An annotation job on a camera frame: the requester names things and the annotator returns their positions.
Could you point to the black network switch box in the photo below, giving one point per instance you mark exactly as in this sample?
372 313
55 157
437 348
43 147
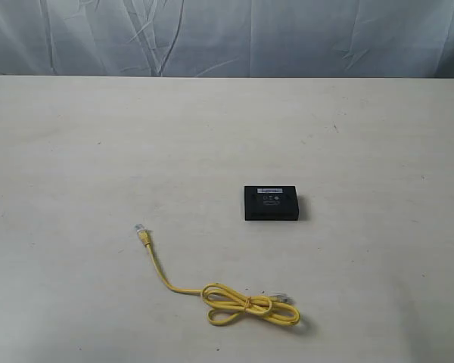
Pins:
270 203

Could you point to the grey backdrop cloth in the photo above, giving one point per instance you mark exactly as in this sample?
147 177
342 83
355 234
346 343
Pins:
228 38

